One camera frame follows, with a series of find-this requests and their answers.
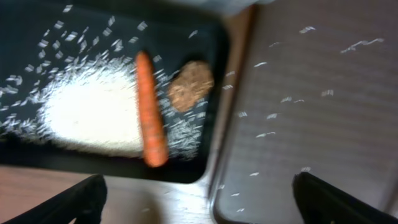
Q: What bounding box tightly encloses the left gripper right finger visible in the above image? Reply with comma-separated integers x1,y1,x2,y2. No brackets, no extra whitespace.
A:
292,172,397,224

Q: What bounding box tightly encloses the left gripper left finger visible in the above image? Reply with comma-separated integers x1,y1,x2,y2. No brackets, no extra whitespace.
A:
5,174,108,224

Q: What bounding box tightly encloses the orange carrot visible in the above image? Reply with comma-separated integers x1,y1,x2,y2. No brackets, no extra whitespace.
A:
135,51,169,167

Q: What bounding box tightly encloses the dried shiitake mushroom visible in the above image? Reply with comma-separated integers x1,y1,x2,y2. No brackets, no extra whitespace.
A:
167,60,215,112

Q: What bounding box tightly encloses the cooked white rice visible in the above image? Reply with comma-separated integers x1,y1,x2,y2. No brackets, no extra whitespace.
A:
1,21,205,157

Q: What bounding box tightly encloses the brown serving tray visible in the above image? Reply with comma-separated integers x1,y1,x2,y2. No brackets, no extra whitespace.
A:
211,0,397,223

